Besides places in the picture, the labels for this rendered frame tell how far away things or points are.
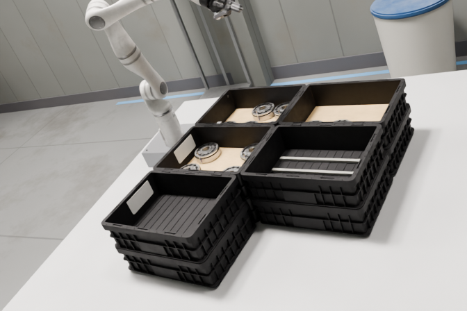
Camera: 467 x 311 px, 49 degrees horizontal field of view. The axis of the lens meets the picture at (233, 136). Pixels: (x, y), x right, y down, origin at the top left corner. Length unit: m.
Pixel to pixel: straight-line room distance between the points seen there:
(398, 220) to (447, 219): 0.14
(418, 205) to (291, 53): 2.87
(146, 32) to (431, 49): 2.60
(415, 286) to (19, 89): 5.61
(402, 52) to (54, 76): 3.83
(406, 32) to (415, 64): 0.24
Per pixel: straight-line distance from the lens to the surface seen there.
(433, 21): 3.51
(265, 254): 1.73
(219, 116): 2.27
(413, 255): 1.60
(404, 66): 3.64
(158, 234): 1.63
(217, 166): 2.00
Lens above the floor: 1.84
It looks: 28 degrees down
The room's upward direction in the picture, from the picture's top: 22 degrees counter-clockwise
